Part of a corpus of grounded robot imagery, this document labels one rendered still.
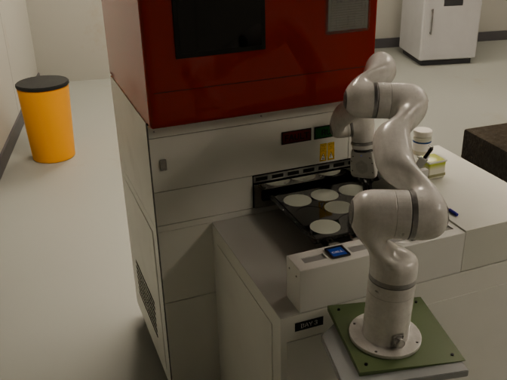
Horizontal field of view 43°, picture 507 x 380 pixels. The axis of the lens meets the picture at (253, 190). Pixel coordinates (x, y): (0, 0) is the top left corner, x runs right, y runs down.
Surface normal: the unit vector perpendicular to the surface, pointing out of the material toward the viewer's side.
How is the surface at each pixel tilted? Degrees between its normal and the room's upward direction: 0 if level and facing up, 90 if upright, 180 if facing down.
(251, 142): 90
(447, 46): 90
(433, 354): 3
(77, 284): 0
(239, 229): 0
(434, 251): 90
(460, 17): 90
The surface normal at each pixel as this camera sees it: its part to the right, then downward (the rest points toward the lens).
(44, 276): -0.03, -0.90
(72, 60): 0.18, 0.41
